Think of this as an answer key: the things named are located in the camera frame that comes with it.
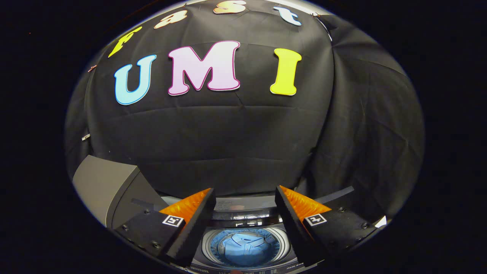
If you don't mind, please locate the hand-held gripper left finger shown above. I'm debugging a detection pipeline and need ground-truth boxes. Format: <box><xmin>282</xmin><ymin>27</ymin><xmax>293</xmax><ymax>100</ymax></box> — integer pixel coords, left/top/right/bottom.
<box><xmin>114</xmin><ymin>187</ymin><xmax>216</xmax><ymax>268</ymax></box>

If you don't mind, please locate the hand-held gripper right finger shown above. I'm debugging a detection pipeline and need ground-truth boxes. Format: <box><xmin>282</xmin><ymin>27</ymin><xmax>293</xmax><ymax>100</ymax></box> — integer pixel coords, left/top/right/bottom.
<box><xmin>275</xmin><ymin>185</ymin><xmax>380</xmax><ymax>268</ymax></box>

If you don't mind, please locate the grey washing machine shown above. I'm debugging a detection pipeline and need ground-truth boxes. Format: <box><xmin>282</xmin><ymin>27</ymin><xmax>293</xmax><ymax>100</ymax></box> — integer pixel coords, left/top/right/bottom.
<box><xmin>131</xmin><ymin>186</ymin><xmax>356</xmax><ymax>273</ymax></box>

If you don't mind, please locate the light blue polo shirt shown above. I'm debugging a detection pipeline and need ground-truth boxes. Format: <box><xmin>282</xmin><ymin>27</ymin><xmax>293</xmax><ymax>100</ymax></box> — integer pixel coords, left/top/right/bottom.
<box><xmin>218</xmin><ymin>233</ymin><xmax>273</xmax><ymax>266</ymax></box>

